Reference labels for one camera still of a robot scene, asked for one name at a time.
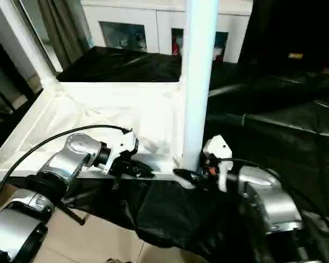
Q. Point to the red bottle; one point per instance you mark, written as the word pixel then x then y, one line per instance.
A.
pixel 177 46

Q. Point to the black cabinet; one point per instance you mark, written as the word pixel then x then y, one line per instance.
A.
pixel 290 27

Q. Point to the black table frame leg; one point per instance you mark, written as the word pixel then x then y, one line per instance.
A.
pixel 72 212

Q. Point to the black table mat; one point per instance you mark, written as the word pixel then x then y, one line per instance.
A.
pixel 285 126

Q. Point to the white display cabinet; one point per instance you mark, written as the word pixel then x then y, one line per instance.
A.
pixel 159 16

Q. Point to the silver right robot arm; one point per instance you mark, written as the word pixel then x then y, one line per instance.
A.
pixel 268 197

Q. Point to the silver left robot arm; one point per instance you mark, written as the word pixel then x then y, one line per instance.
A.
pixel 71 159

